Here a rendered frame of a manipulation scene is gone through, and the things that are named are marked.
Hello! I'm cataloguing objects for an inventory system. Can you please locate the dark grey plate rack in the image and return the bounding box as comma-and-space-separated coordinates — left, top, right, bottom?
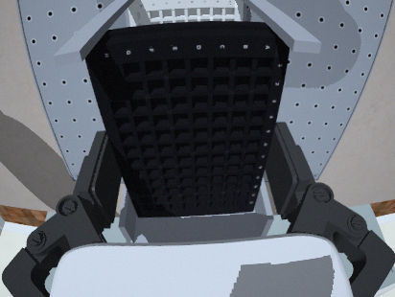
53, 0, 321, 243

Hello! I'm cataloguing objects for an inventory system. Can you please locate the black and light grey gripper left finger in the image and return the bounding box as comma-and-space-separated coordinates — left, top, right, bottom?
2, 131, 122, 297

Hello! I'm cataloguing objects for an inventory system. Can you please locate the grey perforated base plate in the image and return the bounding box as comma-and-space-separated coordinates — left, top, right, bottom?
15, 0, 394, 181

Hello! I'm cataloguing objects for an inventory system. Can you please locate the black well plate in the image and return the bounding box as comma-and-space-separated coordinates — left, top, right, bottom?
85, 21, 290, 217

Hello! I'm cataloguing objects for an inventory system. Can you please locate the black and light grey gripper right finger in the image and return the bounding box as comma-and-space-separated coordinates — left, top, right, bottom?
265, 122, 395, 297

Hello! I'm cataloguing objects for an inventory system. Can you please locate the white well plate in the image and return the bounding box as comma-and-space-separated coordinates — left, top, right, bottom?
128, 0, 244, 27

